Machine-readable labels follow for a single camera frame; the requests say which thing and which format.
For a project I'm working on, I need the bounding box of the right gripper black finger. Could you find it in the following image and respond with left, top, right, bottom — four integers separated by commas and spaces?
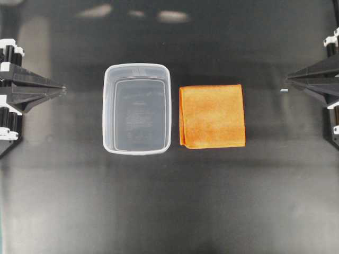
286, 78, 338, 105
286, 54, 338, 82

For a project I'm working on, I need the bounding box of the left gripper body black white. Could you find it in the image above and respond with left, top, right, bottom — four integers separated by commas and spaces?
1, 39, 24, 157

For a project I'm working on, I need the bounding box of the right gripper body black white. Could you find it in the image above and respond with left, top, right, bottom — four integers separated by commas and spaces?
324, 28, 338, 147

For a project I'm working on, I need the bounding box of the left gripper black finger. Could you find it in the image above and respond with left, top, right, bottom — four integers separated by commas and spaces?
10, 65, 66, 89
10, 86, 66, 113

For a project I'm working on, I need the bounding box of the clear plastic container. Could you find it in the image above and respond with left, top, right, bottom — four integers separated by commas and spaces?
102, 63, 172, 156

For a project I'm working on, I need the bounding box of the orange folded towel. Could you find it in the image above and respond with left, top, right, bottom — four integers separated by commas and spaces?
179, 84, 246, 149

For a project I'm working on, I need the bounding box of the small white blue tag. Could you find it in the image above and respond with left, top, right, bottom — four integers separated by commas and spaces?
280, 88, 289, 93

